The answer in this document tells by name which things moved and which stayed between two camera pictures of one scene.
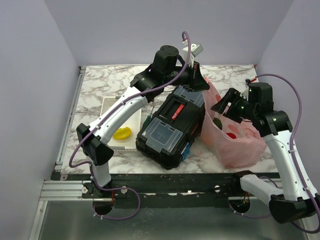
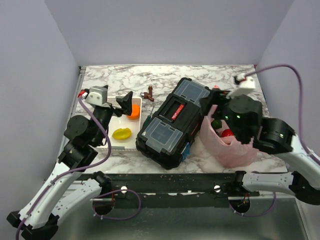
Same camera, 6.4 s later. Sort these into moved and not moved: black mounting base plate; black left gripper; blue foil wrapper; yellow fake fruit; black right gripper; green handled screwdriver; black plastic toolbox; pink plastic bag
Moved: black left gripper; pink plastic bag; black right gripper
Not moved: green handled screwdriver; blue foil wrapper; black plastic toolbox; black mounting base plate; yellow fake fruit
